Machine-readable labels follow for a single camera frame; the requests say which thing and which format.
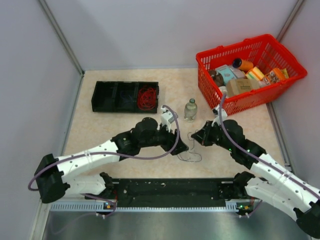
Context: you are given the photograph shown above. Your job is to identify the red white purple wires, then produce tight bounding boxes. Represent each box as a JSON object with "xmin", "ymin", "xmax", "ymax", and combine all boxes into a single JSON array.
[{"xmin": 176, "ymin": 131, "xmax": 203, "ymax": 163}]

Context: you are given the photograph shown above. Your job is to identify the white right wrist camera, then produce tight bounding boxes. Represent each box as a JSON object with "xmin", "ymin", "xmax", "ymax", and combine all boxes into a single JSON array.
[{"xmin": 212, "ymin": 105, "xmax": 228, "ymax": 126}]

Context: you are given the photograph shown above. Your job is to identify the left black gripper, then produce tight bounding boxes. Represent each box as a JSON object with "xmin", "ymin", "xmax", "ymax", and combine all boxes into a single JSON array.
[{"xmin": 140, "ymin": 121, "xmax": 188, "ymax": 156}]

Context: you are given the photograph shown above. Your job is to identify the orange bottle with dark cap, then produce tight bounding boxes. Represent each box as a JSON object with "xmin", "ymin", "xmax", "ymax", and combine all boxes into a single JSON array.
[{"xmin": 232, "ymin": 58, "xmax": 254, "ymax": 72}]

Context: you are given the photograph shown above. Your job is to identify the clear glass soda bottle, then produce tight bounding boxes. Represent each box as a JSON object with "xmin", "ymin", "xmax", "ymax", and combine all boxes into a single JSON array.
[{"xmin": 184, "ymin": 98, "xmax": 198, "ymax": 122}]

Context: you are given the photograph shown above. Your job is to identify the yellow sponge pack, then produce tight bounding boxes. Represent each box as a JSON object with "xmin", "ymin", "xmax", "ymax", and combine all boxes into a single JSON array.
[{"xmin": 245, "ymin": 66, "xmax": 265, "ymax": 81}]

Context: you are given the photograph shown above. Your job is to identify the red plastic shopping basket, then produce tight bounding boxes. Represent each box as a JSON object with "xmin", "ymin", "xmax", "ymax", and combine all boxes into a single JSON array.
[{"xmin": 196, "ymin": 34, "xmax": 308, "ymax": 115}]

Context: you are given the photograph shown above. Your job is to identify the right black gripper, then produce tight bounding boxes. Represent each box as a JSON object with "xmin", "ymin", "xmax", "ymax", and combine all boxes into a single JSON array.
[{"xmin": 191, "ymin": 120, "xmax": 234, "ymax": 152}]

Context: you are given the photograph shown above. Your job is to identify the brown cardboard box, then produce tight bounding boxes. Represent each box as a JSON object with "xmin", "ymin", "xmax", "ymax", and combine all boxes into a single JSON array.
[{"xmin": 226, "ymin": 78, "xmax": 260, "ymax": 98}]

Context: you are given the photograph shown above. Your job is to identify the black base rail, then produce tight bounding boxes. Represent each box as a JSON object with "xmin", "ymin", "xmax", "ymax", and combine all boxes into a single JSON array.
[{"xmin": 97, "ymin": 178, "xmax": 251, "ymax": 208}]

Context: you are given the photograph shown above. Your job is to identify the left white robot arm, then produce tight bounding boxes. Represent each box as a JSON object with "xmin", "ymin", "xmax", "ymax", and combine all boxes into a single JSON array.
[{"xmin": 34, "ymin": 117, "xmax": 189, "ymax": 204}]

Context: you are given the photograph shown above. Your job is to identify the orange snack packet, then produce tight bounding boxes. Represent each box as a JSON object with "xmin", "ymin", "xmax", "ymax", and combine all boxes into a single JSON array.
[{"xmin": 261, "ymin": 68, "xmax": 286, "ymax": 85}]

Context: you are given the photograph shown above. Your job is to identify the black three-compartment tray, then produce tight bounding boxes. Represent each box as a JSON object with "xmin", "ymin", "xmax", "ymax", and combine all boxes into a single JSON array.
[{"xmin": 91, "ymin": 81, "xmax": 159, "ymax": 114}]

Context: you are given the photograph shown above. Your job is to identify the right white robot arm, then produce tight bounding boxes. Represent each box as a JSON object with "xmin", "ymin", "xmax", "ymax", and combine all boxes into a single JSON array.
[{"xmin": 191, "ymin": 119, "xmax": 320, "ymax": 239}]

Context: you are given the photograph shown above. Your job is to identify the brown round item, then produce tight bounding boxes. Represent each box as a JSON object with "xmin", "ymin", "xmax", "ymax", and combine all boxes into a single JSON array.
[{"xmin": 208, "ymin": 69, "xmax": 225, "ymax": 87}]

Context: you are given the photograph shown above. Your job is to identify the light blue package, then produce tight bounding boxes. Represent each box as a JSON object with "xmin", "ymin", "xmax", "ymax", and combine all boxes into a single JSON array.
[{"xmin": 215, "ymin": 64, "xmax": 237, "ymax": 85}]

